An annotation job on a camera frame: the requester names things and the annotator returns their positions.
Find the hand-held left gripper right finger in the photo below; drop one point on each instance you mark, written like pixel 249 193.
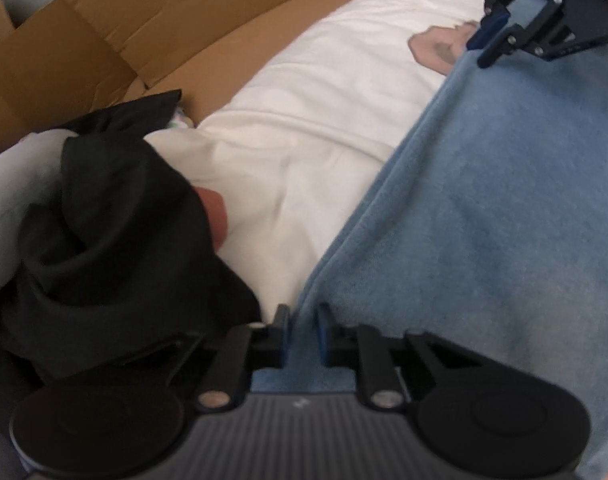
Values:
pixel 323 335

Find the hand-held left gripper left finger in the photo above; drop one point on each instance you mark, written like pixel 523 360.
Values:
pixel 284 340

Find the blue denim jeans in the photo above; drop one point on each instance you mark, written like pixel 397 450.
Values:
pixel 484 210

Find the white printed bedsheet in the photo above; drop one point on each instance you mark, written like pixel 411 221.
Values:
pixel 309 135

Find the black garment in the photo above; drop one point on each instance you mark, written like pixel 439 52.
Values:
pixel 109 235

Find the white garment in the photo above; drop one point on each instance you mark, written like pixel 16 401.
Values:
pixel 9 200

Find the brown cardboard box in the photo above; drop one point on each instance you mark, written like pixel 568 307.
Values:
pixel 109 35

